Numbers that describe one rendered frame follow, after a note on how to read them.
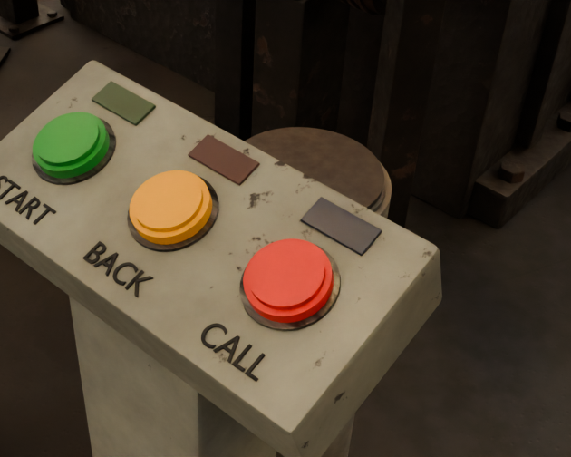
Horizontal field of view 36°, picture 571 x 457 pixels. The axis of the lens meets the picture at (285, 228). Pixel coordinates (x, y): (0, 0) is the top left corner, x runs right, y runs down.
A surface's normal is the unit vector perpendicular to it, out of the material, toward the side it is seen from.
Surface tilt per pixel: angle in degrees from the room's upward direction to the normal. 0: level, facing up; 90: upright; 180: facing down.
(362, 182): 0
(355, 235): 20
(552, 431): 0
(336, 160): 0
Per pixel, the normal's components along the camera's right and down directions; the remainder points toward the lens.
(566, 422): 0.05, -0.76
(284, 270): -0.17, -0.56
